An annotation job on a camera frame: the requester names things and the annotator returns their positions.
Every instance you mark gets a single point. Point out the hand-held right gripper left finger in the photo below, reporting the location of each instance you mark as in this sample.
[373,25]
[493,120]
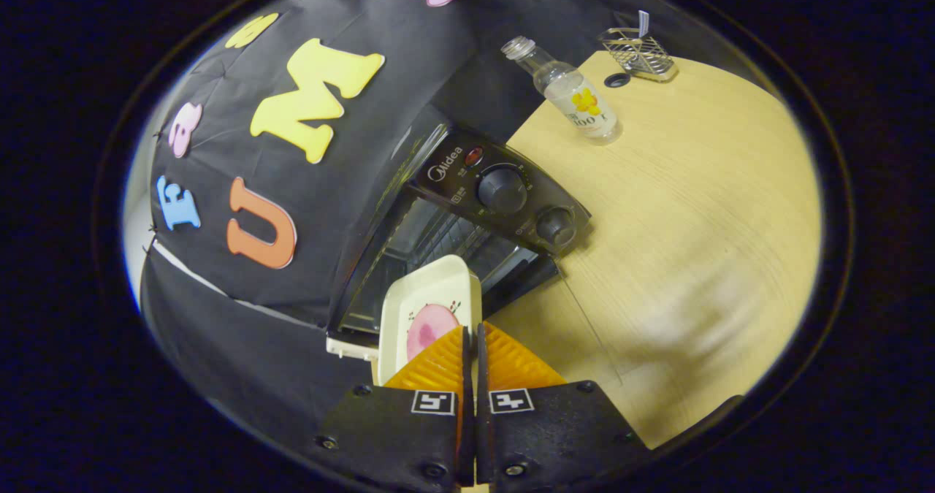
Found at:
[394,442]

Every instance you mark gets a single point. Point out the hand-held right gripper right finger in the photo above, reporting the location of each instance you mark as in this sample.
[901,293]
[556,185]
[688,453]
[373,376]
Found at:
[555,434]

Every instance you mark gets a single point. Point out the pink meat slice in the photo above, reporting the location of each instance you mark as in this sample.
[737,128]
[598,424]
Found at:
[427,329]

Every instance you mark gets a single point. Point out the cream square plate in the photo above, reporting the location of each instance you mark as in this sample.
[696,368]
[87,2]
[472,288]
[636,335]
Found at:
[431,281]

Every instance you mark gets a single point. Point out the black electric oven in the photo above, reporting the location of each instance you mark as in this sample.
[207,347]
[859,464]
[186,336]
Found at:
[504,190]

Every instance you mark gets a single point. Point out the clear glass bottle yellow label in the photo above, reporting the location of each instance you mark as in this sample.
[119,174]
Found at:
[577,102]

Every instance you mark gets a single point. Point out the black round table grommet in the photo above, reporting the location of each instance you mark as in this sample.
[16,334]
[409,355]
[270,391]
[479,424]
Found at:
[617,80]

